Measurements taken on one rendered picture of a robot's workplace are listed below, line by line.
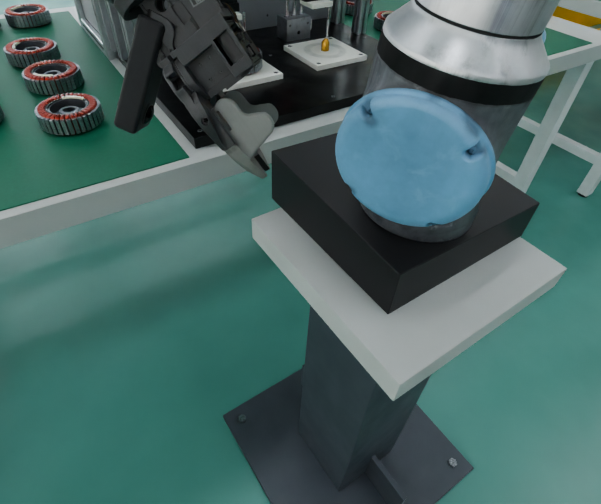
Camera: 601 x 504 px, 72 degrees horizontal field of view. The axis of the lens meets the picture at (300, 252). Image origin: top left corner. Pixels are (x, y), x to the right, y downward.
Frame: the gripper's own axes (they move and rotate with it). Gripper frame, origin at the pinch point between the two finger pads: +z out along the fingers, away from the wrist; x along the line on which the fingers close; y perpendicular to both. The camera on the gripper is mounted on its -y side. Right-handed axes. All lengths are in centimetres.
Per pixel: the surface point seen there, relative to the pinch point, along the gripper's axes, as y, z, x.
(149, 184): -22.6, -3.8, 19.0
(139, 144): -23.5, -9.7, 27.6
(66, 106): -33, -23, 34
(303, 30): 9, -8, 79
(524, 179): 51, 86, 118
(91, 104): -28.5, -20.2, 33.0
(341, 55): 14, 2, 66
